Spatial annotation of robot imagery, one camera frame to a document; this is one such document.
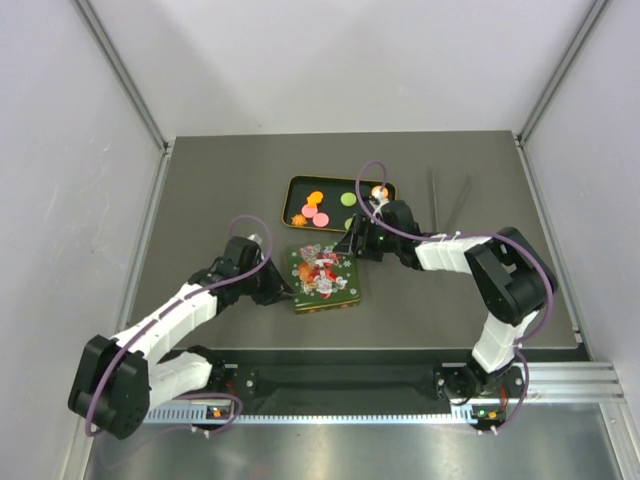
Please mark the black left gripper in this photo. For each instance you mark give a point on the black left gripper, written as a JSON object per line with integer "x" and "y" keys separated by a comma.
{"x": 276, "y": 290}

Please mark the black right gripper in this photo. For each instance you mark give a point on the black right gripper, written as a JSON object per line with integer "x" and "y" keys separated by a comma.
{"x": 361, "y": 226}

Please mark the gold square tin lid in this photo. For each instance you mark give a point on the gold square tin lid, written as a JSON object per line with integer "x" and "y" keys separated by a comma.
{"x": 321, "y": 278}

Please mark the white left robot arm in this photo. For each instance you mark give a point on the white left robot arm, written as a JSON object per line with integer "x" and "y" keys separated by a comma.
{"x": 119, "y": 379}

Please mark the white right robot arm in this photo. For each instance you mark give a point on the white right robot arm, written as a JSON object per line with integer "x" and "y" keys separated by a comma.
{"x": 515, "y": 285}

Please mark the pink round cookie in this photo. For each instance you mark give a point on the pink round cookie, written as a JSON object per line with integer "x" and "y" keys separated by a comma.
{"x": 309, "y": 211}
{"x": 321, "y": 220}

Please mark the black rectangular tray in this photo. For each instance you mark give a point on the black rectangular tray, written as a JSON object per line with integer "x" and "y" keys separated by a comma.
{"x": 301, "y": 186}

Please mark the green round cookie upper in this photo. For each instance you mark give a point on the green round cookie upper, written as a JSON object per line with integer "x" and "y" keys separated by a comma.
{"x": 348, "y": 199}

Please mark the orange star cookie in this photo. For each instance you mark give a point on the orange star cookie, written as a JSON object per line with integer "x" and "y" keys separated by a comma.
{"x": 299, "y": 220}

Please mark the orange bird cookie left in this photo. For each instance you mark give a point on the orange bird cookie left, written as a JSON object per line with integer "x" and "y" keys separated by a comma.
{"x": 314, "y": 199}

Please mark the orange round cookie top right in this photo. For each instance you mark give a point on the orange round cookie top right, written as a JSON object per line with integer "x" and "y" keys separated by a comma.
{"x": 379, "y": 191}

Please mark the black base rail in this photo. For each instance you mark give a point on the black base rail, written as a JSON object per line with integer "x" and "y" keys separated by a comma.
{"x": 359, "y": 382}

